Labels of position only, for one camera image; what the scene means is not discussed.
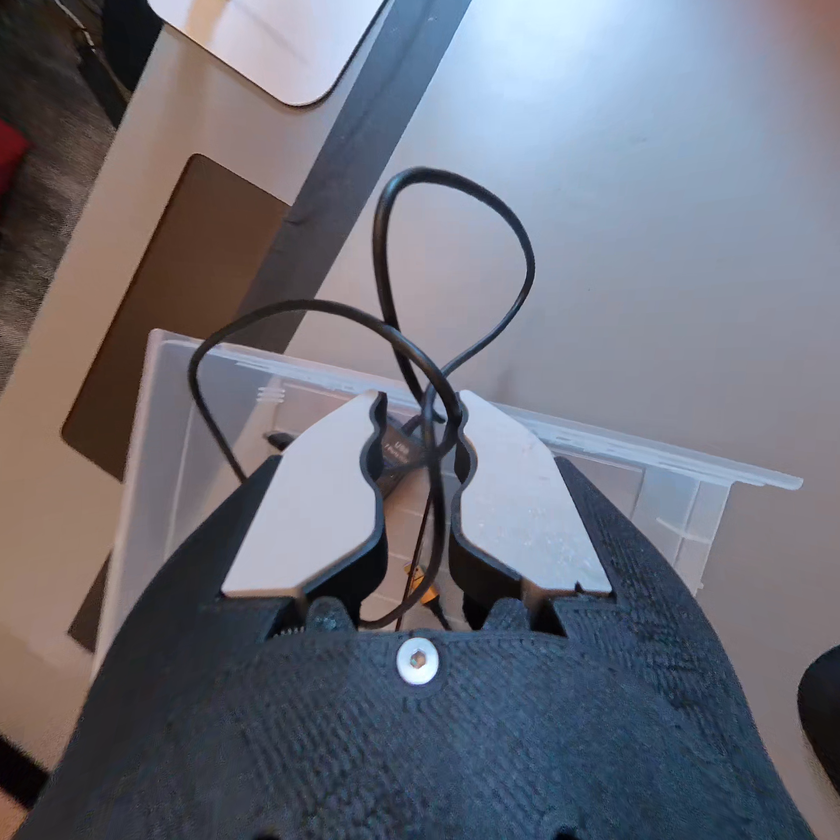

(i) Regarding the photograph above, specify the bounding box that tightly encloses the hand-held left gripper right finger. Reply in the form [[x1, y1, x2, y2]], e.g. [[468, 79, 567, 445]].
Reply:
[[451, 390, 614, 618]]

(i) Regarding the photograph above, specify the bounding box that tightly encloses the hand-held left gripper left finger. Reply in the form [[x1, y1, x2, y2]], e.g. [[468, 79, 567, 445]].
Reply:
[[223, 390, 389, 613]]

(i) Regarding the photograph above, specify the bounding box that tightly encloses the clear plastic bin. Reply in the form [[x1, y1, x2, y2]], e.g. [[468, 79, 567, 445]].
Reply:
[[98, 328, 805, 664]]

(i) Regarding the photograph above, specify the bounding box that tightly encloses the black hub cable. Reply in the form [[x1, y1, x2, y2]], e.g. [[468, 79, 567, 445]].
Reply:
[[188, 167, 536, 631]]

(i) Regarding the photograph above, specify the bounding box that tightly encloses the black seat cushion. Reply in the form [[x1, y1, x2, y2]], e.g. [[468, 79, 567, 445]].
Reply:
[[797, 646, 840, 788]]

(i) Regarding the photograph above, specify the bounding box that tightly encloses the red bag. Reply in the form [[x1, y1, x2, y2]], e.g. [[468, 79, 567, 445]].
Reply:
[[0, 121, 30, 204]]

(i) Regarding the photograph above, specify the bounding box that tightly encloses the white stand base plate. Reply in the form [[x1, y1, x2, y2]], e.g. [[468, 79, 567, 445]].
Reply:
[[147, 0, 389, 107]]

